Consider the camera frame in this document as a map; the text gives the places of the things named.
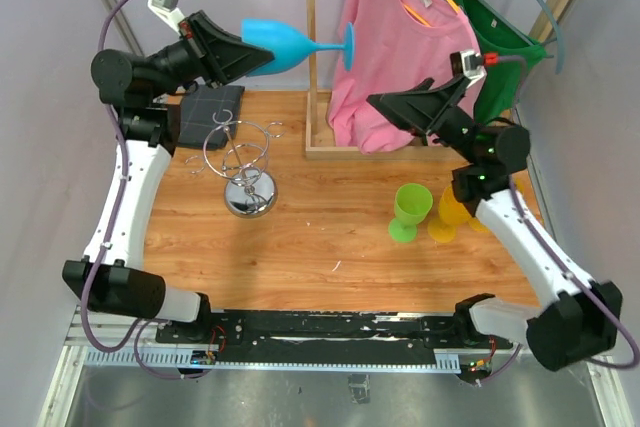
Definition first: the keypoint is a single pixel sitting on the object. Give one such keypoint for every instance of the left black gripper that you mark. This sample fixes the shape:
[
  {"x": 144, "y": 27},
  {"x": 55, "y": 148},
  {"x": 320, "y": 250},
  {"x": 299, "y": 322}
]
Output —
[{"x": 219, "y": 56}]

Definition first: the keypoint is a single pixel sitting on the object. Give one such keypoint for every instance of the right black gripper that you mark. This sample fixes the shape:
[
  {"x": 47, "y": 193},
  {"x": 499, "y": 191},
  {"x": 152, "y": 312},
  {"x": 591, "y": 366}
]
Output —
[{"x": 422, "y": 108}]

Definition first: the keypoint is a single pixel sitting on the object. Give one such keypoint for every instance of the blue wine glass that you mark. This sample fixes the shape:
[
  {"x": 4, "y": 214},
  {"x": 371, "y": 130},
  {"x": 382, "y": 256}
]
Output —
[{"x": 289, "y": 46}]

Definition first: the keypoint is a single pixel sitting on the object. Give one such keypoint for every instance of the green wine glass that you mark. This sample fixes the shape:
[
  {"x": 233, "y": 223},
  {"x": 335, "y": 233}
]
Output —
[{"x": 412, "y": 204}]

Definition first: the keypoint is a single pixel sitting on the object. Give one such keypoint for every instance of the orange wine glass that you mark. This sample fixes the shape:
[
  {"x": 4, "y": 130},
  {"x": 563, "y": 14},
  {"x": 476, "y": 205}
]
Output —
[
  {"x": 451, "y": 214},
  {"x": 478, "y": 226}
]

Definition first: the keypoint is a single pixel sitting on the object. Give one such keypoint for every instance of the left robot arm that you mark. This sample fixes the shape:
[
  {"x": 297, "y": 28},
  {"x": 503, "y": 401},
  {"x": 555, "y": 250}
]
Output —
[{"x": 110, "y": 277}]

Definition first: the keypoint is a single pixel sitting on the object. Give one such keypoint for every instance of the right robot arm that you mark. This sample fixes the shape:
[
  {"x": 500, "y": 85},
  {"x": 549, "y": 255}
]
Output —
[{"x": 578, "y": 317}]

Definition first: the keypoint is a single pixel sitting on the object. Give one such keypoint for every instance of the chrome wine glass rack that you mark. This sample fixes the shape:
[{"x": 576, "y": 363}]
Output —
[{"x": 250, "y": 191}]

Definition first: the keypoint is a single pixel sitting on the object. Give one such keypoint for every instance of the wooden clothes rack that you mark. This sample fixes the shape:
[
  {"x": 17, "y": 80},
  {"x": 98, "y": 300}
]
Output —
[{"x": 319, "y": 139}]

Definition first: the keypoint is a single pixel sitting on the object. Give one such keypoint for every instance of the dark grey folded cloth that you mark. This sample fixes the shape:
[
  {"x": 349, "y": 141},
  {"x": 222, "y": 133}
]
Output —
[{"x": 204, "y": 109}]

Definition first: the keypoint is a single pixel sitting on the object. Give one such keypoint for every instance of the pink t-shirt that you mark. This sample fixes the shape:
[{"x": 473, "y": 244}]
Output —
[{"x": 398, "y": 44}]

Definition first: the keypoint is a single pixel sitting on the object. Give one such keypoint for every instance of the green t-shirt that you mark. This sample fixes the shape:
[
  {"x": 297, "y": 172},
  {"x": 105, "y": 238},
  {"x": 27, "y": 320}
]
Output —
[{"x": 495, "y": 36}]

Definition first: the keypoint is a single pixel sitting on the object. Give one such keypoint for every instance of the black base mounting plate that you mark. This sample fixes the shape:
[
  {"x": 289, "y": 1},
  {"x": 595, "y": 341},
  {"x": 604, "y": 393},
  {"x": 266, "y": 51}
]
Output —
[{"x": 308, "y": 339}]

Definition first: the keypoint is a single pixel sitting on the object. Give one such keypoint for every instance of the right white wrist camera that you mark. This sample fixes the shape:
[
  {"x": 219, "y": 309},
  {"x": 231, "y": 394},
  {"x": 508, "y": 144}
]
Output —
[{"x": 471, "y": 64}]

